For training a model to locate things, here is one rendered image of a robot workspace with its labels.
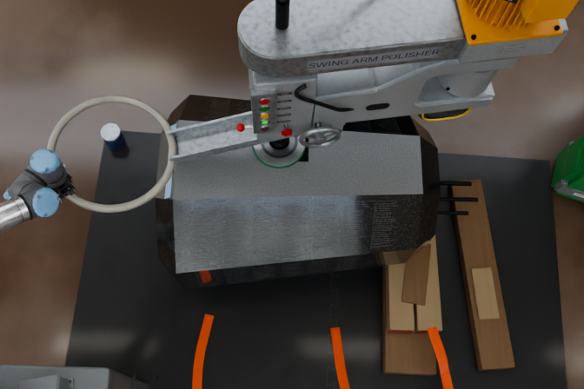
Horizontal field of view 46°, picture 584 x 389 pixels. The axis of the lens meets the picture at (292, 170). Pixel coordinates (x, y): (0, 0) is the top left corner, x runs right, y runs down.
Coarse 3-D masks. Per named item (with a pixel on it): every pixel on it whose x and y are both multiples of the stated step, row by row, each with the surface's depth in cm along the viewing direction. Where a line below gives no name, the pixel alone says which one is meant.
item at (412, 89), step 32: (416, 64) 219; (448, 64) 216; (480, 64) 219; (512, 64) 222; (320, 96) 227; (352, 96) 227; (384, 96) 231; (416, 96) 234; (448, 96) 243; (480, 96) 244
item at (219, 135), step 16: (192, 128) 267; (208, 128) 269; (224, 128) 268; (176, 144) 271; (192, 144) 269; (208, 144) 268; (224, 144) 261; (240, 144) 261; (256, 144) 263; (176, 160) 266
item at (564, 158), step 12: (576, 144) 351; (564, 156) 361; (576, 156) 346; (564, 168) 355; (576, 168) 341; (552, 180) 366; (564, 180) 352; (576, 180) 343; (564, 192) 358; (576, 192) 353
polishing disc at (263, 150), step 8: (264, 144) 278; (296, 144) 278; (256, 152) 276; (264, 152) 276; (272, 152) 276; (280, 152) 276; (288, 152) 277; (296, 152) 277; (264, 160) 275; (272, 160) 275; (280, 160) 275; (288, 160) 275; (296, 160) 277
